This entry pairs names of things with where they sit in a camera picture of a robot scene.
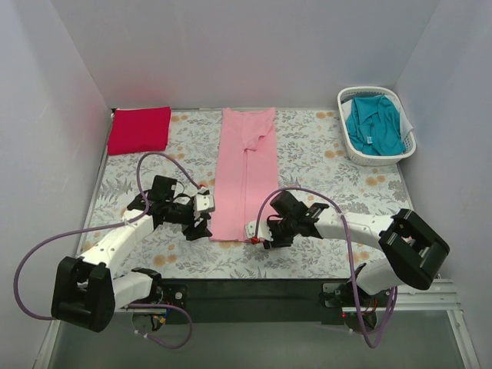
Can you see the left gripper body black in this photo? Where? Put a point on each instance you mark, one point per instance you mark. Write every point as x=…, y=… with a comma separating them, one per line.
x=196, y=221

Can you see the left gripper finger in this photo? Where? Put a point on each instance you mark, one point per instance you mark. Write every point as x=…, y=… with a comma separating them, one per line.
x=203, y=222
x=192, y=233

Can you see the pink t shirt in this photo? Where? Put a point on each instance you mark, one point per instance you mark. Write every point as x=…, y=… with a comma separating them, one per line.
x=246, y=171

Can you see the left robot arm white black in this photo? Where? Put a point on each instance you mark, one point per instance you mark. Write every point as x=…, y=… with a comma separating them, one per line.
x=87, y=290

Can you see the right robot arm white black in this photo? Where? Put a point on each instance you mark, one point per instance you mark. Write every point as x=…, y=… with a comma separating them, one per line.
x=413, y=251

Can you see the floral table mat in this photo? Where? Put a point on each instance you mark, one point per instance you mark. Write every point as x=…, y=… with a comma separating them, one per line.
x=311, y=159

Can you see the folded red t shirt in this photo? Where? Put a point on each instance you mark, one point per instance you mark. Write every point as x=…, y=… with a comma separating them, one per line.
x=139, y=130

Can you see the white laundry basket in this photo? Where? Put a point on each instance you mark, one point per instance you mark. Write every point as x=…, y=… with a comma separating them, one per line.
x=356, y=156

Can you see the teal t shirt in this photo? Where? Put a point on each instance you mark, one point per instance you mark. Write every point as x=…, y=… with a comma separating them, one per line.
x=374, y=126

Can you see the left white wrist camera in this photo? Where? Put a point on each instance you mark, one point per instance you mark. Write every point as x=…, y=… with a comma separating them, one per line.
x=203, y=202

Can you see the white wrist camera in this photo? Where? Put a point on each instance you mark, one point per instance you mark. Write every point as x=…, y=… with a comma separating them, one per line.
x=203, y=202
x=258, y=232

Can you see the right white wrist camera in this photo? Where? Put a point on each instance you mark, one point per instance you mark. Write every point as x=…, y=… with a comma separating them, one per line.
x=258, y=232

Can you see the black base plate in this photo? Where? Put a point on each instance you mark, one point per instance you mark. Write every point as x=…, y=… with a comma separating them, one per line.
x=328, y=301

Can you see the aluminium frame rail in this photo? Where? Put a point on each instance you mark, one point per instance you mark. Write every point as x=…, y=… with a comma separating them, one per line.
x=427, y=330

